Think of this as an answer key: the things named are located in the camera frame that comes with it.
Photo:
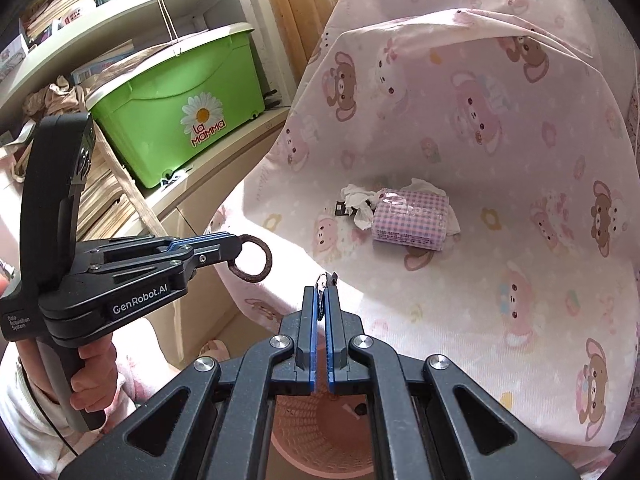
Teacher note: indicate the flat blue box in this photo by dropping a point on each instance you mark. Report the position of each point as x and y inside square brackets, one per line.
[95, 67]

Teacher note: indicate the person's left hand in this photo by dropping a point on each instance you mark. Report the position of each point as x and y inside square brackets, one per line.
[95, 375]

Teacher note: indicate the white shelf unit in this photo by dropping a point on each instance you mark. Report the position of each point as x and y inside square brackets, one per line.
[225, 160]

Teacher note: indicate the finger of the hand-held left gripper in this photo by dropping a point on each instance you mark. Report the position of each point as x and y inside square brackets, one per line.
[200, 239]
[220, 252]

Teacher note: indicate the pink bear printed sheet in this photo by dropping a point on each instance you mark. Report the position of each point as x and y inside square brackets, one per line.
[450, 310]

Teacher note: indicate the small black clip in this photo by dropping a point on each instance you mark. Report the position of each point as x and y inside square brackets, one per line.
[340, 209]
[326, 280]

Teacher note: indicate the wooden door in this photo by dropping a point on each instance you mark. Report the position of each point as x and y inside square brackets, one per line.
[300, 20]

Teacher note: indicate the beige crumpled cloth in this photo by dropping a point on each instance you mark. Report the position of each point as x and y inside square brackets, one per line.
[55, 97]

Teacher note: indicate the stack of books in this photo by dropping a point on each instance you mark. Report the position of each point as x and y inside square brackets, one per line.
[100, 195]

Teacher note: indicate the pink plastic basket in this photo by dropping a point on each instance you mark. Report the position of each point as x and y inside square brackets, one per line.
[320, 435]

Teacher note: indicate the leaning books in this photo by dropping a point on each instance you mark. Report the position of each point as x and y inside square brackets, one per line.
[60, 5]

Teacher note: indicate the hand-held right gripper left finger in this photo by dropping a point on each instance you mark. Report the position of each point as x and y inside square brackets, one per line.
[313, 360]

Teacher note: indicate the white tissue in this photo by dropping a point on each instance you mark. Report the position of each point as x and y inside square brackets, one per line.
[357, 200]

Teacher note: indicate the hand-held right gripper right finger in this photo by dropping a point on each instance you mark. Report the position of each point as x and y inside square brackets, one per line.
[329, 360]

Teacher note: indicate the green plastic storage box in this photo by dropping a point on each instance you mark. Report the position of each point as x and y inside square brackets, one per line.
[150, 110]

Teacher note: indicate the purple checked tissue pack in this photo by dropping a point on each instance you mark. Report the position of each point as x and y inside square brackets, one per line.
[410, 220]

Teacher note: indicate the person's left forearm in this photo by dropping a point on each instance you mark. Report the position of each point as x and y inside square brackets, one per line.
[25, 410]

